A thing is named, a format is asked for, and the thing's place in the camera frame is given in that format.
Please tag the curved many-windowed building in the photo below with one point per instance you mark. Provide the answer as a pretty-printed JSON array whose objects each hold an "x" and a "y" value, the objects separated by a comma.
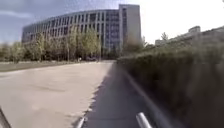
[{"x": 100, "y": 25}]

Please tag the pale kerb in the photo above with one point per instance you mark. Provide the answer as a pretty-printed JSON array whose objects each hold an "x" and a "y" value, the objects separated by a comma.
[{"x": 146, "y": 100}]

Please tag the robot's own part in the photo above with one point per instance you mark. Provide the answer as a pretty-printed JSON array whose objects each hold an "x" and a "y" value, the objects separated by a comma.
[
  {"x": 143, "y": 121},
  {"x": 80, "y": 123}
]

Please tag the row of trees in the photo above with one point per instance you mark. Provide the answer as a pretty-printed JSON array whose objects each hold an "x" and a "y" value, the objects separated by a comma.
[{"x": 50, "y": 46}]

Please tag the pale concrete path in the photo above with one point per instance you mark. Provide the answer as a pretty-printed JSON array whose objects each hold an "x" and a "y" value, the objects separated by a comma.
[{"x": 50, "y": 93}]

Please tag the hedge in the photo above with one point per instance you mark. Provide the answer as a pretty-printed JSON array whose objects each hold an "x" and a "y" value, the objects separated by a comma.
[{"x": 180, "y": 80}]

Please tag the building behind hedge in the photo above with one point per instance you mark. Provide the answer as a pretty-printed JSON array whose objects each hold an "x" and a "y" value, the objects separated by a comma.
[{"x": 196, "y": 34}]

